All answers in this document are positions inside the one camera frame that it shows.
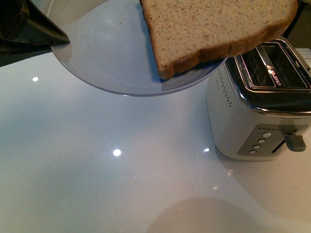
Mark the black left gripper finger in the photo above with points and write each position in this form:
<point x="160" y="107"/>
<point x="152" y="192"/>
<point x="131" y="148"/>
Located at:
<point x="26" y="32"/>

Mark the white round plate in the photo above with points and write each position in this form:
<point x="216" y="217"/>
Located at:
<point x="110" y="48"/>

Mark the brown bread slice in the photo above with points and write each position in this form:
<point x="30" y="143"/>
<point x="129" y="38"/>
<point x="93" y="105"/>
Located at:
<point x="184" y="33"/>

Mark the white chrome two-slot toaster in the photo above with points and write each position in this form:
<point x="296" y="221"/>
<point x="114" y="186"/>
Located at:
<point x="257" y="98"/>

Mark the grey toaster lever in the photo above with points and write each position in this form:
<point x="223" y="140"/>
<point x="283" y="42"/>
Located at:
<point x="295" y="142"/>

